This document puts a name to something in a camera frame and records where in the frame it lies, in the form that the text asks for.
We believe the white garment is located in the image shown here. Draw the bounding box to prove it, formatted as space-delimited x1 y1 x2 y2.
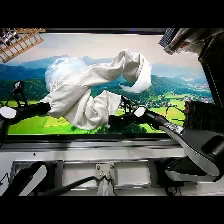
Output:
39 49 153 131

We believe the heap of clothes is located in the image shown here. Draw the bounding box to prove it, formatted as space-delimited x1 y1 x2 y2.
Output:
158 28 202 56

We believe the brown wooden rack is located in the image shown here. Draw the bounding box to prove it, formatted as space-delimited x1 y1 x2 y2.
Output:
0 28 46 64

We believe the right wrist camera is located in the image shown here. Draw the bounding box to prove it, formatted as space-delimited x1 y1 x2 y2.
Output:
118 95 135 116

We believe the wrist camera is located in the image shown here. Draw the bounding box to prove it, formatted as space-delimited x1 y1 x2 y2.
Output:
4 79 30 108
118 95 135 116

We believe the silver frame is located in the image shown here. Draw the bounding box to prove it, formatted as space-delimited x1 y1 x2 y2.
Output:
0 137 224 197

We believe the black cable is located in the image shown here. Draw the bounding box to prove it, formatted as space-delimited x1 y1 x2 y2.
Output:
42 175 112 197

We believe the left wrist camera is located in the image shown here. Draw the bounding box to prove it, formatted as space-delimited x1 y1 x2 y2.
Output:
4 79 30 108

